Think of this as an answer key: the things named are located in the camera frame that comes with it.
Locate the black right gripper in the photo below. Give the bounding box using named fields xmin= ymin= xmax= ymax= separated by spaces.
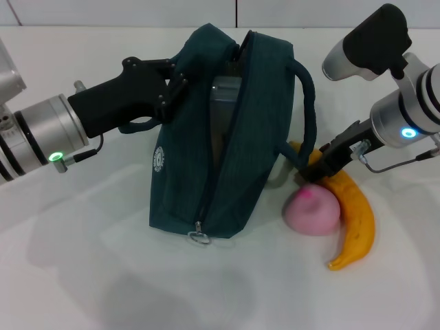
xmin=298 ymin=118 xmax=380 ymax=184

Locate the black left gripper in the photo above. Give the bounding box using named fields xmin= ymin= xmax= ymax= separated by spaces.
xmin=67 ymin=56 xmax=189 ymax=139

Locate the pink peach toy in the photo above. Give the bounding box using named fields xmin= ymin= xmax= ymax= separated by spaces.
xmin=282 ymin=184 xmax=341 ymax=237

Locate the clear food container blue rim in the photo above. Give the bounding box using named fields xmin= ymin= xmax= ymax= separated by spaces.
xmin=208 ymin=60 xmax=243 ymax=173

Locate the yellow banana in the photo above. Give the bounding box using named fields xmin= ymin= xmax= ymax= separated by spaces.
xmin=287 ymin=140 xmax=376 ymax=272

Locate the dark teal insulated lunch bag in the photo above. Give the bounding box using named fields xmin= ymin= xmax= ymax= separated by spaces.
xmin=118 ymin=23 xmax=316 ymax=248

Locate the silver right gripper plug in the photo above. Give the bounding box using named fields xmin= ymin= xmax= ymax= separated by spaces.
xmin=353 ymin=140 xmax=371 ymax=162

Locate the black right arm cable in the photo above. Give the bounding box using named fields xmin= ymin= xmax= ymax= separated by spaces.
xmin=364 ymin=139 xmax=440 ymax=173

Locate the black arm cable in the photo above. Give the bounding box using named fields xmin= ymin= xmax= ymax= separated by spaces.
xmin=364 ymin=139 xmax=440 ymax=173
xmin=64 ymin=133 xmax=105 ymax=163

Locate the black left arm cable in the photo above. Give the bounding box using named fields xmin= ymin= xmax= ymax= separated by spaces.
xmin=64 ymin=133 xmax=105 ymax=163

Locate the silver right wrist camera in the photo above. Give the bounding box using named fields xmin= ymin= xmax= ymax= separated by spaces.
xmin=322 ymin=3 xmax=413 ymax=82

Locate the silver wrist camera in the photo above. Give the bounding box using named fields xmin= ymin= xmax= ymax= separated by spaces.
xmin=0 ymin=36 xmax=27 ymax=104
xmin=322 ymin=3 xmax=413 ymax=82

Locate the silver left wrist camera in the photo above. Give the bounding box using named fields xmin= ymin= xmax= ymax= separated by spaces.
xmin=0 ymin=36 xmax=27 ymax=104

